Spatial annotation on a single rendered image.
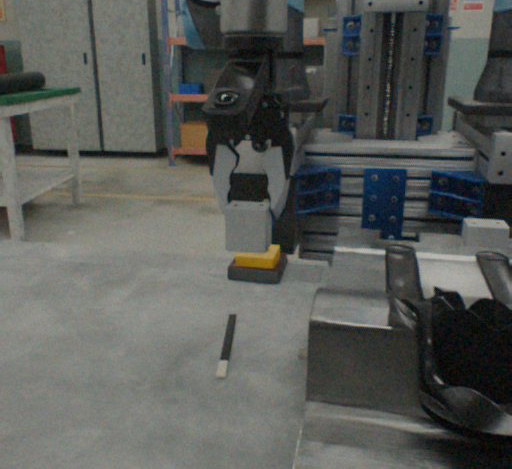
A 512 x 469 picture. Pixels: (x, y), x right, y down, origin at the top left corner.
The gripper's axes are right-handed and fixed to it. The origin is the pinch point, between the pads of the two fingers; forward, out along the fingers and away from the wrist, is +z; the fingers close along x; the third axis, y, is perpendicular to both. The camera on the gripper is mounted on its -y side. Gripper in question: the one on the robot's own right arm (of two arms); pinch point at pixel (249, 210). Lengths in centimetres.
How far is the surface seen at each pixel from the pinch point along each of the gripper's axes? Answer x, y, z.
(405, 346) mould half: -17.3, -23.2, 2.8
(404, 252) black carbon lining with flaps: -18.9, 6.5, 6.3
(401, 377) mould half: -17.2, -23.5, 5.3
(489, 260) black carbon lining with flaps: -28.9, 6.2, 6.4
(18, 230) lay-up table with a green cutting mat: 197, 214, 87
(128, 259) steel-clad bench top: 24.9, 16.7, 15.0
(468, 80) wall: -107, 548, 9
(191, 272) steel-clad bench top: 12.7, 13.6, 15.0
